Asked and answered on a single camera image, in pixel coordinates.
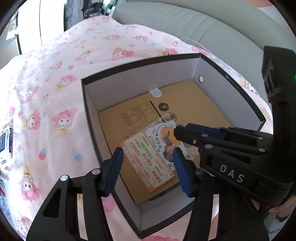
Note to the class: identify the grey padded headboard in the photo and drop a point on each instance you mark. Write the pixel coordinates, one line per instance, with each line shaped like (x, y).
(234, 31)

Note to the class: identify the orange printed card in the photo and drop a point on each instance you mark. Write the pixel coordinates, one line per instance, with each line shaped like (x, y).
(147, 163)

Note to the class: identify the person's hand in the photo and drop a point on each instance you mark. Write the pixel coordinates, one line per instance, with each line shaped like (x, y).
(282, 210)

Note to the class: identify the pink cartoon bedsheet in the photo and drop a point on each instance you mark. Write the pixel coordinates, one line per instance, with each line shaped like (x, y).
(41, 95)

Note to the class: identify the cartoon sticker sheet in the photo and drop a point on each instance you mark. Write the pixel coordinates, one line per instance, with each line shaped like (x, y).
(162, 136)

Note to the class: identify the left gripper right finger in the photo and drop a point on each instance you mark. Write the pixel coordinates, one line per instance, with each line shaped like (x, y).
(198, 184)

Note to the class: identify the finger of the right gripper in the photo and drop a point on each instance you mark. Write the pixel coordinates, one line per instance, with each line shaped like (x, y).
(201, 136)

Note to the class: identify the black cardboard box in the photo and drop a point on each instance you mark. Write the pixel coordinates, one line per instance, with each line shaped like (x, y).
(138, 105)

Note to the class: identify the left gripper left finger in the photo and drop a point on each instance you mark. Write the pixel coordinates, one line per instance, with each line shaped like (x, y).
(57, 218)

